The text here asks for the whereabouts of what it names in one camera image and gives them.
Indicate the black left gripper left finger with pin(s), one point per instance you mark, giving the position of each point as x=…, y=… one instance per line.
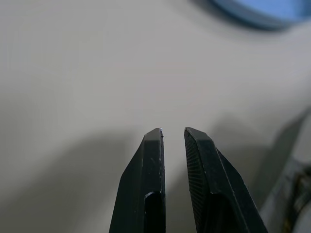
x=143, y=184

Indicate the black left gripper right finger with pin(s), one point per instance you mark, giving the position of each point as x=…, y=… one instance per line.
x=209, y=184

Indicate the blue plate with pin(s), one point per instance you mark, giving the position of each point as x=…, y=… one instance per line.
x=264, y=11

